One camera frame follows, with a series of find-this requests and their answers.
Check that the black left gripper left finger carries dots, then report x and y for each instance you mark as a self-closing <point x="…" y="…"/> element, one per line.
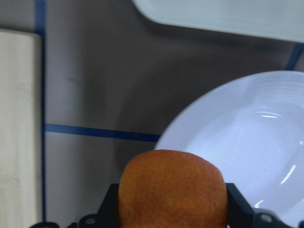
<point x="106" y="216"/>

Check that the cream bear tray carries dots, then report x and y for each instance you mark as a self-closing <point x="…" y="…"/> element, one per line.
<point x="276" y="19"/>

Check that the orange fruit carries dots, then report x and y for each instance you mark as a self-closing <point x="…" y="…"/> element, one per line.
<point x="171" y="189"/>

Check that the white round plate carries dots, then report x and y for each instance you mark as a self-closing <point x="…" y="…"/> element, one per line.
<point x="252" y="130"/>

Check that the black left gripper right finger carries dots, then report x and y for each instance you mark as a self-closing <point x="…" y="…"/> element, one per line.
<point x="242" y="215"/>

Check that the wooden cutting board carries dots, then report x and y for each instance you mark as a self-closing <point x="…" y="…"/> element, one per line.
<point x="20" y="129"/>

